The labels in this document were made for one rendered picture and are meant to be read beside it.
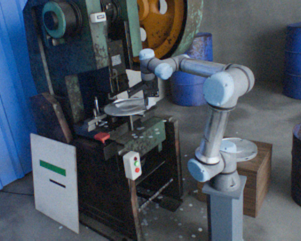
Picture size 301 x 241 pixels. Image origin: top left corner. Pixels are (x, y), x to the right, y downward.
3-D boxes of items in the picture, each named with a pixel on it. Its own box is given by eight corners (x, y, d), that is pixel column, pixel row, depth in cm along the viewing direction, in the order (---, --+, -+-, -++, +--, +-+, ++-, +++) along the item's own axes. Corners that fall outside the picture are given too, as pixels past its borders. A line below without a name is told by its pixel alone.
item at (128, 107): (125, 97, 194) (125, 96, 194) (161, 101, 176) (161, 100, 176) (94, 112, 174) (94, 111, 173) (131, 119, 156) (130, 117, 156)
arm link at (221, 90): (223, 176, 138) (254, 73, 108) (201, 190, 131) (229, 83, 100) (204, 161, 146) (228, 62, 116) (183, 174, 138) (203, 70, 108)
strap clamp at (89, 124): (109, 121, 178) (106, 105, 174) (88, 131, 166) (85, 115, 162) (102, 119, 181) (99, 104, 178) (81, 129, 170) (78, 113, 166)
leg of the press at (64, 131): (147, 242, 176) (126, 103, 144) (135, 255, 168) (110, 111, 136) (57, 195, 233) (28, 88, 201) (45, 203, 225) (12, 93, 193)
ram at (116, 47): (133, 85, 176) (127, 36, 166) (117, 93, 166) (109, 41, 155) (113, 84, 187) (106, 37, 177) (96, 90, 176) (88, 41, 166)
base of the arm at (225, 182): (242, 177, 150) (242, 160, 147) (237, 194, 138) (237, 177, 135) (213, 172, 157) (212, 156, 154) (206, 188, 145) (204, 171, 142)
